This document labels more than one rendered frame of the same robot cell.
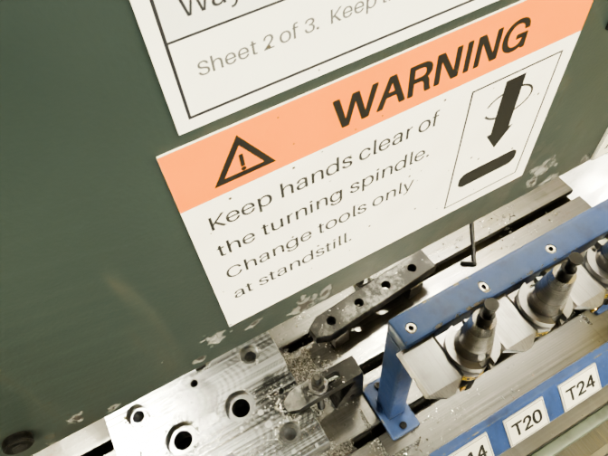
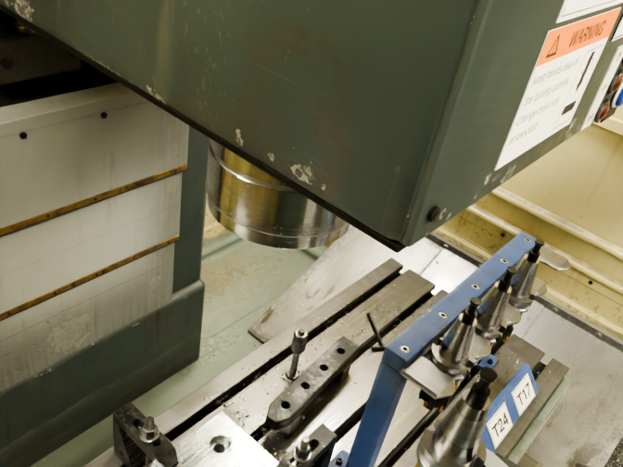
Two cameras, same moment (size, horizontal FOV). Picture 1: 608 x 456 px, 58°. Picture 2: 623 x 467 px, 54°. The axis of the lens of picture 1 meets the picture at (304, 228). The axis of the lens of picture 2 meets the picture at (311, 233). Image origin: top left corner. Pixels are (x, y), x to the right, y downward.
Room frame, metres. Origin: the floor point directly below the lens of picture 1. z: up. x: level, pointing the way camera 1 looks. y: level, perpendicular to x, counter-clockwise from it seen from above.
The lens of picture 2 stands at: (-0.18, 0.36, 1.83)
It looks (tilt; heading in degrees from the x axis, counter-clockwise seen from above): 35 degrees down; 327
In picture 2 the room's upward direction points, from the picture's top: 12 degrees clockwise
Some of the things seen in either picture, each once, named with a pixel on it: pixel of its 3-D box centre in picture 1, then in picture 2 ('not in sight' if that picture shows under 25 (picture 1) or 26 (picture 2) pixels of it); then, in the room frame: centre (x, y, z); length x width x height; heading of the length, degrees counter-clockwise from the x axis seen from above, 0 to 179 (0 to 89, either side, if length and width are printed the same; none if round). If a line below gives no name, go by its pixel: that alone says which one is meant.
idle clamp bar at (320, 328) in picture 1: (372, 301); (311, 387); (0.44, -0.11, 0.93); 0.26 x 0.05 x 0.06; 118
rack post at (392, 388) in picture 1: (395, 377); (374, 426); (0.26, -0.11, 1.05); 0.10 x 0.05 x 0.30; 23
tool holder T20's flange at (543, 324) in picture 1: (542, 304); (484, 323); (0.28, -0.28, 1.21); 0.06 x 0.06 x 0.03
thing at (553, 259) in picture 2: not in sight; (551, 258); (0.38, -0.53, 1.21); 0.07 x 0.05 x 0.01; 23
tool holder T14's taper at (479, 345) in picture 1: (478, 331); (460, 336); (0.23, -0.18, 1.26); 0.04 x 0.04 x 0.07
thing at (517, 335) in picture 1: (508, 326); (468, 341); (0.25, -0.23, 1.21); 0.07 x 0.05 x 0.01; 23
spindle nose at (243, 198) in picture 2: not in sight; (288, 157); (0.29, 0.10, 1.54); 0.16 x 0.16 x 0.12
